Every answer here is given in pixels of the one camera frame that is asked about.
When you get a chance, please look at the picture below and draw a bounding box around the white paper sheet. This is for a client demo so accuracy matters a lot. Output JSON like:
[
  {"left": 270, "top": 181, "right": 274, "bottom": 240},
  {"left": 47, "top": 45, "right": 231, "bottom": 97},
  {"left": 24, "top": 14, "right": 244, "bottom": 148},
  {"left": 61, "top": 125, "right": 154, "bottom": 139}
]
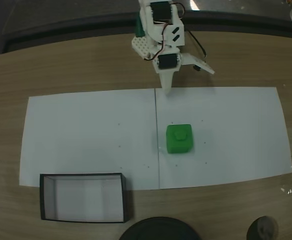
[
  {"left": 19, "top": 88, "right": 161, "bottom": 190},
  {"left": 155, "top": 86, "right": 292, "bottom": 190}
]

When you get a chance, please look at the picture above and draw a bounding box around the dark round object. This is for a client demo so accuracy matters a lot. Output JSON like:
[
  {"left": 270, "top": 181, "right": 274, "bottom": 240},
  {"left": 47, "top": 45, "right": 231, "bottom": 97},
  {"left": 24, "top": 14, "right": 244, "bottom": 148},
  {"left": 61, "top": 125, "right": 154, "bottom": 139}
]
[{"left": 246, "top": 215, "right": 280, "bottom": 240}]

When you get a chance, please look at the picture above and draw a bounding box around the white perforated base plate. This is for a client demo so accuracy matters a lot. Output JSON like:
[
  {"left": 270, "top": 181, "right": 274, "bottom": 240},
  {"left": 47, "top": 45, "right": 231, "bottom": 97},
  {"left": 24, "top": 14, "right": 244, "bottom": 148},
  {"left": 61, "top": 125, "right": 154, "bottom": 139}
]
[{"left": 131, "top": 34, "right": 155, "bottom": 61}]

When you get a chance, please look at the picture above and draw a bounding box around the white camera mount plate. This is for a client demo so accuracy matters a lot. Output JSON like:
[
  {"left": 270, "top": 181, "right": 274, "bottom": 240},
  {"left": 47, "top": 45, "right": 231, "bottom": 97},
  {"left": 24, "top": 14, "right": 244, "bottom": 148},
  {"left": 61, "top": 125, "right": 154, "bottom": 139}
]
[{"left": 180, "top": 52, "right": 216, "bottom": 75}]

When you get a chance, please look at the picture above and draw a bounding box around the green square block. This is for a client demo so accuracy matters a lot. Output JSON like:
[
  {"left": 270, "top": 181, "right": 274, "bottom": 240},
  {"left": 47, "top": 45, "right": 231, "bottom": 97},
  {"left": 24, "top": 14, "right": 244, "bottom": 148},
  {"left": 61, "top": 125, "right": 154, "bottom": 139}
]
[{"left": 165, "top": 123, "right": 194, "bottom": 155}]

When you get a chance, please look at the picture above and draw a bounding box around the black camera cable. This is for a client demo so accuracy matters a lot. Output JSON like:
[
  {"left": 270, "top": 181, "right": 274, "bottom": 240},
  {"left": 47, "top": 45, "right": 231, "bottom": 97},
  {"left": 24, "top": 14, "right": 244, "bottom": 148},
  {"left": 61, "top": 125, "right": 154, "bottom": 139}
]
[{"left": 184, "top": 29, "right": 209, "bottom": 63}]

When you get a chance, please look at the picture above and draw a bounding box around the brown box white inside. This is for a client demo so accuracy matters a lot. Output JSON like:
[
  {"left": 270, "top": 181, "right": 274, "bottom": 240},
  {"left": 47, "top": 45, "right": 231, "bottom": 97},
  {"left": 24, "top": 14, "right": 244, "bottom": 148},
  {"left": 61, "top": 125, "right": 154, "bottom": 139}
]
[{"left": 39, "top": 172, "right": 131, "bottom": 224}]

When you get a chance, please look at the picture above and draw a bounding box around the green clamp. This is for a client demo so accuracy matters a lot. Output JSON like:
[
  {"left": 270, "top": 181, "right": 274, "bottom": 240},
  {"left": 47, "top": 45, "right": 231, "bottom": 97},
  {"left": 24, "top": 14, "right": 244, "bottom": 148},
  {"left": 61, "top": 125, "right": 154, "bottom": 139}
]
[{"left": 134, "top": 16, "right": 146, "bottom": 38}]

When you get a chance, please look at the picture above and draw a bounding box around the black round stand base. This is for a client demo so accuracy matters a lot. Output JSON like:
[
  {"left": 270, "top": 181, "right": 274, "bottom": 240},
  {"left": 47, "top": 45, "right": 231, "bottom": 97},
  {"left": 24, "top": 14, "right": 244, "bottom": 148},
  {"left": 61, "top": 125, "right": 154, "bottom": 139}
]
[{"left": 118, "top": 216, "right": 202, "bottom": 240}]

